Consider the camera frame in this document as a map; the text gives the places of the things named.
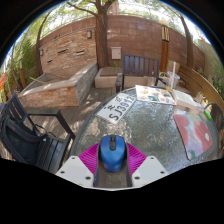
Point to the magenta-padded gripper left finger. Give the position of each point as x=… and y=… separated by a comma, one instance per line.
x=76, y=168

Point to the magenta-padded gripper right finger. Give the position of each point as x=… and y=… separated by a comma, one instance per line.
x=150, y=168

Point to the blue and black computer mouse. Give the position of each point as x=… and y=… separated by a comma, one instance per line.
x=112, y=153

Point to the red and green mouse pad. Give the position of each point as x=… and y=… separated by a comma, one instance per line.
x=195, y=136

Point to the black metal armchair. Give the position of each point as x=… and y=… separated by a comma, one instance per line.
x=23, y=140

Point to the white license plate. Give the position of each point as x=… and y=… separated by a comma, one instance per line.
x=116, y=108

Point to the colourful printed paper sheet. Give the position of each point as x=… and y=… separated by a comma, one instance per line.
x=155, y=95

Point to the open white book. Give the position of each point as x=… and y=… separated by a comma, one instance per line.
x=185, y=99

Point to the stone raised garden bed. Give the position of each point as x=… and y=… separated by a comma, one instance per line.
x=66, y=90

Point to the clear plastic cup with straw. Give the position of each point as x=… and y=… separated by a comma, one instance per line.
x=172, y=80

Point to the beige concrete planter box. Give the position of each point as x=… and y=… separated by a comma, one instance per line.
x=106, y=78

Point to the curved wooden slat fence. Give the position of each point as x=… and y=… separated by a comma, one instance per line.
x=200, y=83

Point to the dark wooden slat chair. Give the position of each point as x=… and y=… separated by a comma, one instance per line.
x=140, y=65

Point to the slim straight tree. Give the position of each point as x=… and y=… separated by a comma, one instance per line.
x=188, y=46

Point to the large forked tree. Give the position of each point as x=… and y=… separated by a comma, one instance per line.
x=101, y=36

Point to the wooden garden lamp post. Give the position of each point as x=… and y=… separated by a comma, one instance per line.
x=165, y=50

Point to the beige wall utility box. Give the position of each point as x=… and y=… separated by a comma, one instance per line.
x=116, y=53

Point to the black wall lamp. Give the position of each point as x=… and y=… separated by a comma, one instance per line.
x=41, y=52
x=89, y=34

